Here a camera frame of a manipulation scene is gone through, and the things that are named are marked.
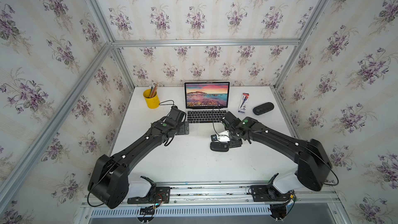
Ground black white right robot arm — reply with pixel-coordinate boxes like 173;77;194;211
220;112;332;194

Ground silver laptop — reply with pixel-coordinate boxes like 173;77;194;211
184;82;230;124

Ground aluminium mounting rail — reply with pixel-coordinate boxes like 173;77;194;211
81;181;341;207

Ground pencils in cup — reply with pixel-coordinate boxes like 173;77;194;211
149;83;158;98

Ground yellow pen cup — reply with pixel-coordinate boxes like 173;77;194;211
143;89;160;109

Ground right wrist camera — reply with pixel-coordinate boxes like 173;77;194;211
211;131;231;142

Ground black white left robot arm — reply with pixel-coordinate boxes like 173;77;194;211
88;106;186;209

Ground white marker box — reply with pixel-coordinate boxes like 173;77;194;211
238;93;250;114

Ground black glasses case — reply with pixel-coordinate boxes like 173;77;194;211
252;102;275;116

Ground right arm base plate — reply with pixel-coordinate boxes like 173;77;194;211
248;185;294;202

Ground black wireless mouse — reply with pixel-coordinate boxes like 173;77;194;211
210;142;229;152

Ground black right camera cable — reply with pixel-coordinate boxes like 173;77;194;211
212;105;228;138

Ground white slotted cable duct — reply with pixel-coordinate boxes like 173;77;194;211
90;204;271;219

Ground aluminium enclosure frame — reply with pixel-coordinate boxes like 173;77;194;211
0;0;343;206

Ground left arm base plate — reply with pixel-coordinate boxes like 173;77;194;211
127;187;171;204

